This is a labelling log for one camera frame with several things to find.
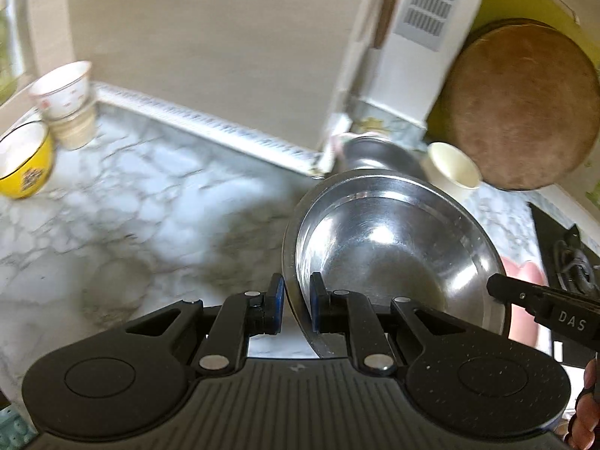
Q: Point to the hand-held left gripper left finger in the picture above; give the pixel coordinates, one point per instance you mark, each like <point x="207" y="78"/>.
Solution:
<point x="277" y="299"/>

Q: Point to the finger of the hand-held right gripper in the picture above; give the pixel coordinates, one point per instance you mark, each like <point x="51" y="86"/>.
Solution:
<point x="511" y="290"/>

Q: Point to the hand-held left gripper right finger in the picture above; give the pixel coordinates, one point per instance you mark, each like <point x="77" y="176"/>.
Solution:
<point x="318" y="305"/>

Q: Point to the pink bear-shaped plate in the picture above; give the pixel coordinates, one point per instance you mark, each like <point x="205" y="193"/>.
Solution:
<point x="525" y="290"/>

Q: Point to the stainless steel bowl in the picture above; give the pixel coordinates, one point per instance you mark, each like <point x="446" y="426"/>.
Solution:
<point x="389" y="253"/>

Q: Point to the cream bowl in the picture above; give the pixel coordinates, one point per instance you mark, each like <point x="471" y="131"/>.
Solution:
<point x="452" y="168"/>

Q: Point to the person's right hand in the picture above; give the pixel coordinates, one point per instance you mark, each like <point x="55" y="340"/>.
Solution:
<point x="588" y="412"/>

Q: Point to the gas burner with grate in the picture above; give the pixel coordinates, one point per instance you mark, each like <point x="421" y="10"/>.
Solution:
<point x="574" y="262"/>

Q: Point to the black glass gas stove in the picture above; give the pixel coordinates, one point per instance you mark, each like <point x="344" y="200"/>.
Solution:
<point x="548" y="229"/>

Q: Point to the round wooden cutting board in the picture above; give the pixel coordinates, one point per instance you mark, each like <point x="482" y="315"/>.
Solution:
<point x="520" y="108"/>

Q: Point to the yellow sponge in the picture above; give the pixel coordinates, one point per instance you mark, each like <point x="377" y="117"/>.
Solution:
<point x="372" y="125"/>

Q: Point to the beige cup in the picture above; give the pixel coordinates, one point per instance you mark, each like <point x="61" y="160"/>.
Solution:
<point x="75" y="126"/>

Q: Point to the yellow bowl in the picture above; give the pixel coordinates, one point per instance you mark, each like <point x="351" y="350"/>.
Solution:
<point x="28" y="168"/>

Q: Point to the teal mat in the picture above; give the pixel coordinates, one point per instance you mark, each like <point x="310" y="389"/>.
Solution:
<point x="14" y="429"/>

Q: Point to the grey vent grille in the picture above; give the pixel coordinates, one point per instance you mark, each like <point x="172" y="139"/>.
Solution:
<point x="429" y="4"/>

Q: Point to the white patterned cup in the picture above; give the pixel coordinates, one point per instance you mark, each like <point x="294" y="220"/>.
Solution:
<point x="61" y="89"/>

